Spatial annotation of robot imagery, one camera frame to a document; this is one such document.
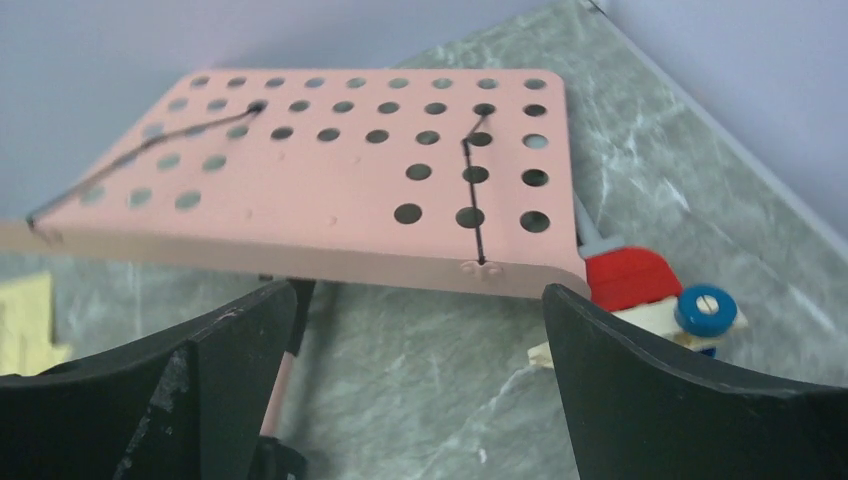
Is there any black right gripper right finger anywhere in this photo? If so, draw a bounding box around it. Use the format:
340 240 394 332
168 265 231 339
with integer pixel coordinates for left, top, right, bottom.
542 284 847 479

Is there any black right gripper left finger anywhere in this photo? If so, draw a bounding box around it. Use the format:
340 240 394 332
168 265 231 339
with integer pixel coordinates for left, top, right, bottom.
1 282 296 479

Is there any pink perforated music stand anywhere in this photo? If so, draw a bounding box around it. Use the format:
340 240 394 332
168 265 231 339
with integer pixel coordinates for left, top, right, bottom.
1 69 588 479

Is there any red wooden toy car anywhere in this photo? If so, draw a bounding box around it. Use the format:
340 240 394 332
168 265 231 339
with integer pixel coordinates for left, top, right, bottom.
527 246 750 370

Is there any yellow sheet music top page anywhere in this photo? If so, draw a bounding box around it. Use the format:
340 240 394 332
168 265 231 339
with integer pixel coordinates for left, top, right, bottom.
1 272 71 376

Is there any grey metal bracket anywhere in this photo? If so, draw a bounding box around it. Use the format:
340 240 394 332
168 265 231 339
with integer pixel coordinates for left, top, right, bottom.
573 194 626 260

